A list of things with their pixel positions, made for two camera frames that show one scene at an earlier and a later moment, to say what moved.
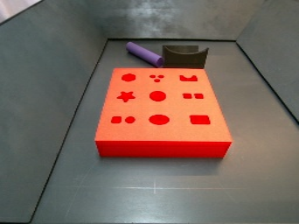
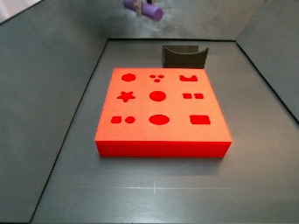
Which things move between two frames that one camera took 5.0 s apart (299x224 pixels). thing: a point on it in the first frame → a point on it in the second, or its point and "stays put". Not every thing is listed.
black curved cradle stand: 184,57 stays put
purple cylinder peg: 145,54 → 149,10
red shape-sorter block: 160,116 stays put
